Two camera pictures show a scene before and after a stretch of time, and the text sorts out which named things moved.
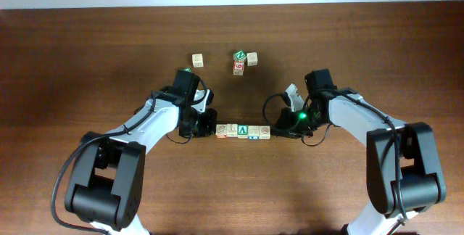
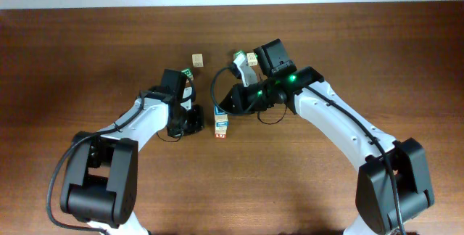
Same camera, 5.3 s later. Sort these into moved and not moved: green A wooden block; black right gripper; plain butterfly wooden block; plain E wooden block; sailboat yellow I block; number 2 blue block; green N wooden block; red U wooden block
Moved: green A wooden block; sailboat yellow I block; number 2 blue block; black right gripper
Not moved: plain E wooden block; plain butterfly wooden block; green N wooden block; red U wooden block
